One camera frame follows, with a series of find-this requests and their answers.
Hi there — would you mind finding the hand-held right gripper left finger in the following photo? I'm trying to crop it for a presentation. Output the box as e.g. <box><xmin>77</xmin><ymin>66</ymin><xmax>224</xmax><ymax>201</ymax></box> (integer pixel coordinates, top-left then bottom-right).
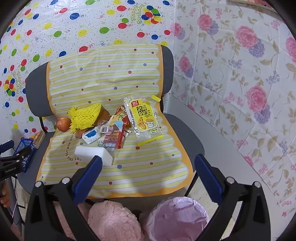
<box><xmin>25</xmin><ymin>156</ymin><xmax>103</xmax><ymax>241</ymax></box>

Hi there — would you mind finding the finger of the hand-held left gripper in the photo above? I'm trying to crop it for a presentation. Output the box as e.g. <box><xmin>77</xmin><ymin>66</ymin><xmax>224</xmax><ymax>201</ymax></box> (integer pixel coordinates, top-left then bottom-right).
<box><xmin>0</xmin><ymin>140</ymin><xmax>15</xmax><ymax>153</ymax></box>
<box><xmin>11</xmin><ymin>146</ymin><xmax>32</xmax><ymax>164</ymax></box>

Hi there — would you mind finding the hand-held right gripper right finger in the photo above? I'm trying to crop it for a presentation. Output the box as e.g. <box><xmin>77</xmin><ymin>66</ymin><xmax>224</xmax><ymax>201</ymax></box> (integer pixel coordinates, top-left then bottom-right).
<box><xmin>194</xmin><ymin>154</ymin><xmax>271</xmax><ymax>241</ymax></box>

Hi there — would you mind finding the white sponge block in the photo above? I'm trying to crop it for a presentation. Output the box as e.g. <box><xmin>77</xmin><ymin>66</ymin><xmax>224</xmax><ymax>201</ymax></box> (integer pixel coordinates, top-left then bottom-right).
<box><xmin>74</xmin><ymin>146</ymin><xmax>114</xmax><ymax>166</ymax></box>

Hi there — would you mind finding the blue white carton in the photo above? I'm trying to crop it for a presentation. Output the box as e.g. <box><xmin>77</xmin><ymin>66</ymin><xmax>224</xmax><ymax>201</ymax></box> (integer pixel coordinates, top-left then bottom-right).
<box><xmin>82</xmin><ymin>128</ymin><xmax>100</xmax><ymax>145</ymax></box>

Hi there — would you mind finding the clear printed wrapper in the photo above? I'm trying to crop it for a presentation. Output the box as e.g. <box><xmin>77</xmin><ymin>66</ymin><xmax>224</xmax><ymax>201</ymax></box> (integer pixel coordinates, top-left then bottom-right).
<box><xmin>97</xmin><ymin>124</ymin><xmax>121</xmax><ymax>151</ymax></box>

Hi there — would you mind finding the red snack wrapper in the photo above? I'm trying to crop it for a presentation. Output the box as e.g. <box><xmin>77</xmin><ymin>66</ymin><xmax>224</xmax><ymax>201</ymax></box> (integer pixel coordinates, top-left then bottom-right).
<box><xmin>112</xmin><ymin>105</ymin><xmax>133</xmax><ymax>149</ymax></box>

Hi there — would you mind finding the bin with pink bag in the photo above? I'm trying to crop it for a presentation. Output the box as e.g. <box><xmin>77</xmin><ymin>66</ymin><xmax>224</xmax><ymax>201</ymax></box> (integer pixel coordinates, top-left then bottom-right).
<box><xmin>146</xmin><ymin>197</ymin><xmax>210</xmax><ymax>241</ymax></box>

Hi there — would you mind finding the yellow foam fruit net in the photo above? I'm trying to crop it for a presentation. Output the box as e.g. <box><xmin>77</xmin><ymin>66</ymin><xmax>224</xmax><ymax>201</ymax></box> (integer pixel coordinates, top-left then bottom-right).
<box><xmin>67</xmin><ymin>103</ymin><xmax>102</xmax><ymax>133</ymax></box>

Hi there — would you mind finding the yellow sausage packet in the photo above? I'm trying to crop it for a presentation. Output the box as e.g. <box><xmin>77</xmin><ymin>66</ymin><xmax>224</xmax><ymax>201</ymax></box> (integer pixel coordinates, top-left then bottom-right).
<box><xmin>123</xmin><ymin>95</ymin><xmax>163</xmax><ymax>146</ymax></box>

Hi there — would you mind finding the person's left hand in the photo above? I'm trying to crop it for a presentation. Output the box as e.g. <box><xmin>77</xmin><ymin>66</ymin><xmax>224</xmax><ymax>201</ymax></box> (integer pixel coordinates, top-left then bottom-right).
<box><xmin>0</xmin><ymin>183</ymin><xmax>11</xmax><ymax>208</ymax></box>

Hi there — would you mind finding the blue plastic basket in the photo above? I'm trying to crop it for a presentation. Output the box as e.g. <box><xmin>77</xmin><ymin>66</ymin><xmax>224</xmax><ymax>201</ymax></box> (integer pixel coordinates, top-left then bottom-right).
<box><xmin>13</xmin><ymin>138</ymin><xmax>35</xmax><ymax>173</ymax></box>

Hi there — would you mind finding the box of wooden sticks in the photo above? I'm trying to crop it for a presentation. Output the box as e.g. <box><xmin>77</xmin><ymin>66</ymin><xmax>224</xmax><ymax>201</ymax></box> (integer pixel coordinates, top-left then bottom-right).
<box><xmin>32</xmin><ymin>130</ymin><xmax>46</xmax><ymax>149</ymax></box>

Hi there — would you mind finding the pink fluffy clothing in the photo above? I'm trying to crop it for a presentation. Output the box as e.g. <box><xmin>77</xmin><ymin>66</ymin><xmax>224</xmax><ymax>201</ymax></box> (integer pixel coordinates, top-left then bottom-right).
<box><xmin>55</xmin><ymin>200</ymin><xmax>145</xmax><ymax>241</ymax></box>

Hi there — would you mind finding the red apple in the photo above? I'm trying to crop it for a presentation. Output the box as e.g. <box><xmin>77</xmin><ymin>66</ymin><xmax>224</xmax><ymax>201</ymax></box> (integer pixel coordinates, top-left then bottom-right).
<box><xmin>56</xmin><ymin>117</ymin><xmax>72</xmax><ymax>132</ymax></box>

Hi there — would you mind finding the grey office chair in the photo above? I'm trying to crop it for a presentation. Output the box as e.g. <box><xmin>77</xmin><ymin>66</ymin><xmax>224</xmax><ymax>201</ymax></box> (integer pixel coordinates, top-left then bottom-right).
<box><xmin>25</xmin><ymin>45</ymin><xmax>205</xmax><ymax>207</ymax></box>

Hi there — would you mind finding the brown leathery piece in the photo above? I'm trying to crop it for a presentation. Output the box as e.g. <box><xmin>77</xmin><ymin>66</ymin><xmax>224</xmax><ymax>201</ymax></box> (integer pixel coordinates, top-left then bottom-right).
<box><xmin>99</xmin><ymin>108</ymin><xmax>111</xmax><ymax>121</ymax></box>

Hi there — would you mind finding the yellow striped dotted cloth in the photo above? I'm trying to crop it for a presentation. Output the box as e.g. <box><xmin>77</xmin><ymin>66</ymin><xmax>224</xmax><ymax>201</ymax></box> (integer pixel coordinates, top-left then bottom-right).
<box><xmin>36</xmin><ymin>44</ymin><xmax>195</xmax><ymax>199</ymax></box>

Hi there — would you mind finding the floral print plastic sheet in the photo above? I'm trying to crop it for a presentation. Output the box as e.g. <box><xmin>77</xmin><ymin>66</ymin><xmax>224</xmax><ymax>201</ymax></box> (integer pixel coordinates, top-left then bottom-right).
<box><xmin>170</xmin><ymin>0</ymin><xmax>296</xmax><ymax>218</ymax></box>

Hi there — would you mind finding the balloon print plastic sheet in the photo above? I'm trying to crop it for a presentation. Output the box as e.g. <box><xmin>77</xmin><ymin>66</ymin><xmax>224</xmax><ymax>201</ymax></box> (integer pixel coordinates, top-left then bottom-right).
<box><xmin>0</xmin><ymin>0</ymin><xmax>178</xmax><ymax>144</ymax></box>

